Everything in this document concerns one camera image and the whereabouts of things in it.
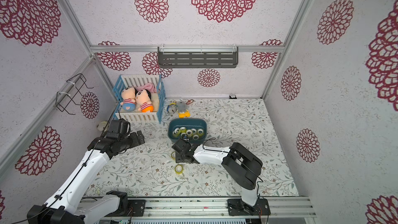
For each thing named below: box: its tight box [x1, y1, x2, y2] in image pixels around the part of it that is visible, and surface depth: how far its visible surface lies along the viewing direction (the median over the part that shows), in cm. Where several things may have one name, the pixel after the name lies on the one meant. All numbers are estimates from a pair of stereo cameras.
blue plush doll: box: [120, 86, 137, 112], surface depth 107 cm
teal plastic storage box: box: [167, 117, 208, 144], surface depth 102 cm
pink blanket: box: [134, 82, 158, 93], surface depth 114 cm
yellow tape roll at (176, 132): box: [172, 127, 180, 138], surface depth 102 cm
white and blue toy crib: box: [111, 74, 167, 124], surface depth 108 cm
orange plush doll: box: [135, 89, 154, 113], surface depth 104 cm
